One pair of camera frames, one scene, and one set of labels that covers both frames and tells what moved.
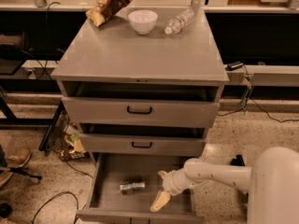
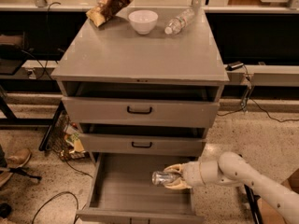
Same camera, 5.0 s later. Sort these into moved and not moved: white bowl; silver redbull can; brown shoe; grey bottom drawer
Moved: silver redbull can
Not moved: white bowl; grey bottom drawer; brown shoe
